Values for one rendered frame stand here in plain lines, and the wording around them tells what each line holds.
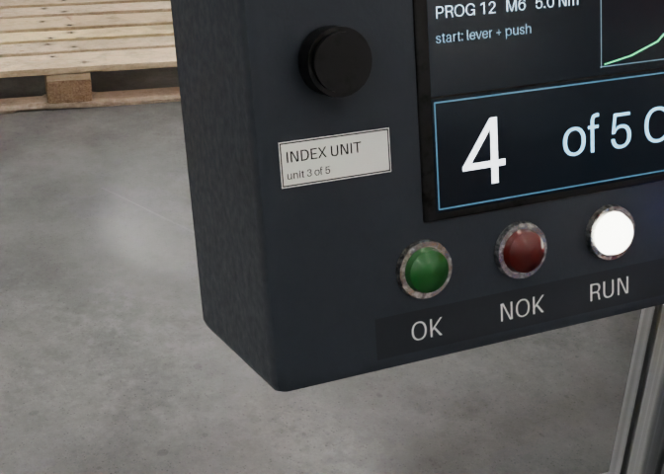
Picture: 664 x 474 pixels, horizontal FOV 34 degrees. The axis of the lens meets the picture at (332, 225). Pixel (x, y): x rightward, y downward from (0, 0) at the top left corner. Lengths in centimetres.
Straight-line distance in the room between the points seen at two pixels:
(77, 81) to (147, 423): 170
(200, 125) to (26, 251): 232
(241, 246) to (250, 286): 2
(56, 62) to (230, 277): 319
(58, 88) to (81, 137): 26
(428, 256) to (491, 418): 178
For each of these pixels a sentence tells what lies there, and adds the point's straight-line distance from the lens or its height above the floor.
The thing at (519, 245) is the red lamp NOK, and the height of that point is 112.
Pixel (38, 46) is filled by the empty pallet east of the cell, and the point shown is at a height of 14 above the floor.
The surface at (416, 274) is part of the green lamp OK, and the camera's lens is 46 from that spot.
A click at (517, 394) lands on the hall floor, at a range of 231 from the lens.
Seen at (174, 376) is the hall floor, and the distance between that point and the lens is 231.
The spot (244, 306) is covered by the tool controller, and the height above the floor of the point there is 110.
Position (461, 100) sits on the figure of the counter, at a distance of 47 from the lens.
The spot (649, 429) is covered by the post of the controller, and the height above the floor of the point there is 92.
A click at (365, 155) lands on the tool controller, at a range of 45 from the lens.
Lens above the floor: 135
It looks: 28 degrees down
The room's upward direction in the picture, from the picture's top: 2 degrees clockwise
